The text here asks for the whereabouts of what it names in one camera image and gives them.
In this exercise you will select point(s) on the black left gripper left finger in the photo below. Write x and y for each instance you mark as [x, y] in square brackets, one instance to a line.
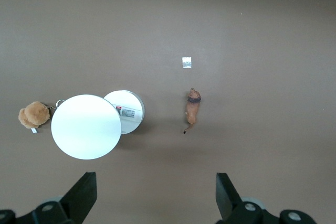
[78, 197]

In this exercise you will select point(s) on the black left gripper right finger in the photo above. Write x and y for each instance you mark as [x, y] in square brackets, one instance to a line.
[227, 197]

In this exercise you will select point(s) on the brown lion figurine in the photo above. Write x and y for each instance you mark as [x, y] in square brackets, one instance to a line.
[193, 110]

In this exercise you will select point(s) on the white round disc stand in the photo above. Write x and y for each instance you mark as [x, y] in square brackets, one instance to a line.
[84, 127]

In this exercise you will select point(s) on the clear square tape patch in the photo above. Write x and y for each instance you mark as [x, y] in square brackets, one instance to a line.
[187, 62]

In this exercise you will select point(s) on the brown table cover sheet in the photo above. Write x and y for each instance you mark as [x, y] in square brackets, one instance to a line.
[168, 24]

